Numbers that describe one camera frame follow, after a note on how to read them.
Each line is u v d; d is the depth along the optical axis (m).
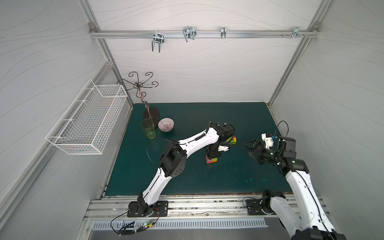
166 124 1.05
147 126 0.95
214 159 0.87
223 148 0.79
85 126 0.69
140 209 0.65
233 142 0.96
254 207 0.74
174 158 0.52
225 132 0.64
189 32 0.77
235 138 0.98
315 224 0.40
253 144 0.68
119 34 0.79
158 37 0.78
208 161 0.86
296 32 0.77
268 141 0.72
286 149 0.59
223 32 0.78
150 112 1.08
